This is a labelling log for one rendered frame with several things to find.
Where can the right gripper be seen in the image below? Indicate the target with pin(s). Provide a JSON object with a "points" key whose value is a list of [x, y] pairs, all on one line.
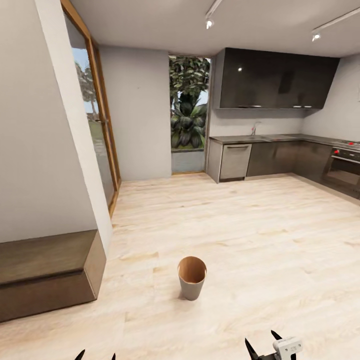
{"points": [[254, 355]]}

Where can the trash can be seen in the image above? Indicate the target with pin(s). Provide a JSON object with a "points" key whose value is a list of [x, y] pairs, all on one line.
{"points": [[192, 272]]}

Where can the cabinet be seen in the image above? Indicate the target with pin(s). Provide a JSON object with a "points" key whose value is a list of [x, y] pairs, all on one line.
{"points": [[306, 81], [248, 78], [50, 272]]}

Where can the drop in sink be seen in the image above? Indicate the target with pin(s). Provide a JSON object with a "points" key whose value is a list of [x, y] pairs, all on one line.
{"points": [[268, 137]]}

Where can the dishwasher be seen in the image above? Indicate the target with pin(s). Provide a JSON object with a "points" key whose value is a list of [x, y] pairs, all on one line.
{"points": [[234, 161]]}

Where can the fixed window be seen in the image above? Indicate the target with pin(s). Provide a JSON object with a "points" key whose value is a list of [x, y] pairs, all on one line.
{"points": [[190, 79]]}

